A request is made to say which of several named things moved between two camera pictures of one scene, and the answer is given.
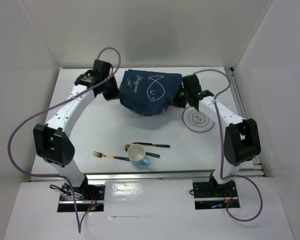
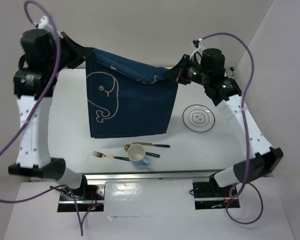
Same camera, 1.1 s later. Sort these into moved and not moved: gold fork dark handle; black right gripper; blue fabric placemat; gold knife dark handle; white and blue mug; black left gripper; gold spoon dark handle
Moved: black left gripper; black right gripper; blue fabric placemat
Not moved: gold fork dark handle; gold knife dark handle; gold spoon dark handle; white and blue mug
